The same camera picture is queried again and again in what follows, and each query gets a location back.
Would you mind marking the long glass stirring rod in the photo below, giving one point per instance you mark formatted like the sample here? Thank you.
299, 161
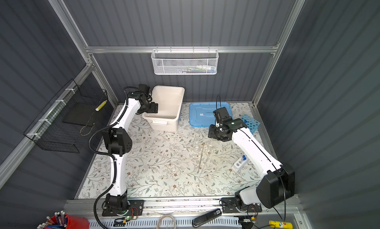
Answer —
201, 156

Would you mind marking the blue plastic bin lid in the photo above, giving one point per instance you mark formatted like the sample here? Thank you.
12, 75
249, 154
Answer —
201, 113

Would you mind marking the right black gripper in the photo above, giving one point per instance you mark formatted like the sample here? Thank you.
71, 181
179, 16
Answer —
211, 132

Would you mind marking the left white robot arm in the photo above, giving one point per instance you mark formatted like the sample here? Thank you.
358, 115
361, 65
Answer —
118, 145

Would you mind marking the white plastic storage bin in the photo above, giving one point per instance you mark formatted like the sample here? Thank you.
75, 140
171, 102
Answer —
169, 100

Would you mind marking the red pen cup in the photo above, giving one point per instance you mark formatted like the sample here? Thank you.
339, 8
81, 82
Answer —
61, 220

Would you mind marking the black wire wall basket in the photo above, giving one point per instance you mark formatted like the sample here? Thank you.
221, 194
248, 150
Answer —
68, 125

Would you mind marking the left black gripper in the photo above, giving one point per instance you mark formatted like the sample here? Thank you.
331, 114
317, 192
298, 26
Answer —
154, 108

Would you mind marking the white wire wall basket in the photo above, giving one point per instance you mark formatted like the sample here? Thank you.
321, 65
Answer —
192, 63

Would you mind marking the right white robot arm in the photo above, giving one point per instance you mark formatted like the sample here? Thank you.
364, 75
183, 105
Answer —
277, 180

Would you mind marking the blue test tube rack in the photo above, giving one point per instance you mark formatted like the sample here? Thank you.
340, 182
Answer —
251, 123

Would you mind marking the yellow bottle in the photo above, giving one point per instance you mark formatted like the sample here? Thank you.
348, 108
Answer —
280, 225

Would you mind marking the black handheld device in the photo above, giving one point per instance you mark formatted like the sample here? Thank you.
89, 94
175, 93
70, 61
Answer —
205, 218

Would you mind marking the white small tube rack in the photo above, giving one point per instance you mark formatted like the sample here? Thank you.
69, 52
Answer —
239, 164

